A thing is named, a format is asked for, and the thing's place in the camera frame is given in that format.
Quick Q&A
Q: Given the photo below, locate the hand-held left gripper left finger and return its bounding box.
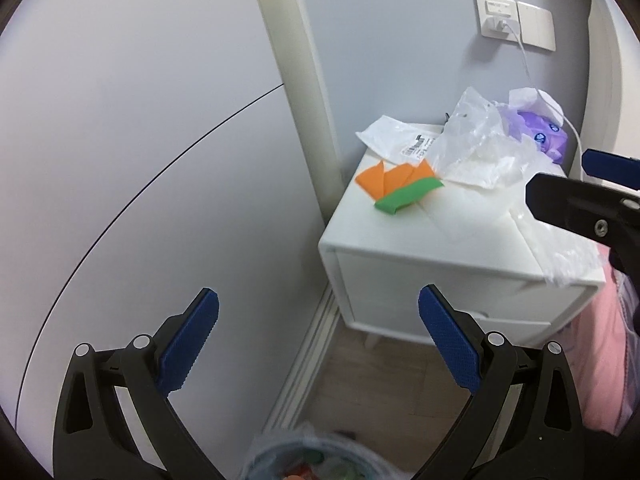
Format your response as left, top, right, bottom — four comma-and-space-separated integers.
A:
51, 287, 224, 480

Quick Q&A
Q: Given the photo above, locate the white nightstand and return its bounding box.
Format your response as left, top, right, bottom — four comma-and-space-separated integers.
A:
318, 122, 607, 348

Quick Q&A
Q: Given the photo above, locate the white wall switch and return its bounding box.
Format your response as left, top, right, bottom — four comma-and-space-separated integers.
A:
516, 1, 557, 52

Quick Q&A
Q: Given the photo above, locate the white door frame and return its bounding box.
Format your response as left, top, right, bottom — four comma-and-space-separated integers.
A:
246, 0, 343, 281

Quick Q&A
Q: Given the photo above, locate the white headboard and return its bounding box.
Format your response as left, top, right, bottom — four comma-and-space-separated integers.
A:
582, 0, 640, 161

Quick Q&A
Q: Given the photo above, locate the white sliding door track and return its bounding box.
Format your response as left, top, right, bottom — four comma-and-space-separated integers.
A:
260, 280, 351, 431

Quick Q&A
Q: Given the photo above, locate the translucent white plastic sheet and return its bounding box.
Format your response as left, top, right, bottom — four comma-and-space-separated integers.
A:
422, 180, 603, 288

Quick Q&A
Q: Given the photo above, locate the white labelled plastic bag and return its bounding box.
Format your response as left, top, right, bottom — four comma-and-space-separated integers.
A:
355, 116, 448, 162

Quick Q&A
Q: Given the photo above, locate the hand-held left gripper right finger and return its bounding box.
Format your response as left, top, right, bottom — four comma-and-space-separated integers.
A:
418, 284, 592, 480

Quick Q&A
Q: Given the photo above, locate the white wall socket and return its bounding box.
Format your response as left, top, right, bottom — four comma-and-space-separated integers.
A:
475, 0, 521, 43

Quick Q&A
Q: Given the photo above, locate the green folded paper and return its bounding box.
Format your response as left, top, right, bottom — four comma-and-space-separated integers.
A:
375, 178, 445, 215

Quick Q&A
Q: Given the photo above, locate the orange folded paper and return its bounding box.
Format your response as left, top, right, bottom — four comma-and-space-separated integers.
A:
355, 158, 433, 206

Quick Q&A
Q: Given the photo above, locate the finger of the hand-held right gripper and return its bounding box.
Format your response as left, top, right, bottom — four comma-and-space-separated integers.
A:
581, 148, 640, 187
525, 172, 640, 274

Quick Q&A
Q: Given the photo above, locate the crumpled clear plastic bag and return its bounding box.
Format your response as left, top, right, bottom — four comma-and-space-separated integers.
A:
429, 86, 543, 192

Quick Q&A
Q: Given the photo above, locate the purple tissue pack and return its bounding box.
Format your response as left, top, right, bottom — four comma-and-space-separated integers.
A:
500, 87, 571, 166

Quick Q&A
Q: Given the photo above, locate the white charger cable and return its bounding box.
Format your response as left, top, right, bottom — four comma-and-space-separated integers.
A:
507, 20, 587, 158

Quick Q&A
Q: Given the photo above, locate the pink bedding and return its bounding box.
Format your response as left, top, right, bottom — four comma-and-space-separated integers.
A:
565, 260, 640, 436

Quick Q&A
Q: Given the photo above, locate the waste bin with plastic liner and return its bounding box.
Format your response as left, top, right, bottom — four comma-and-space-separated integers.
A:
240, 422, 408, 480

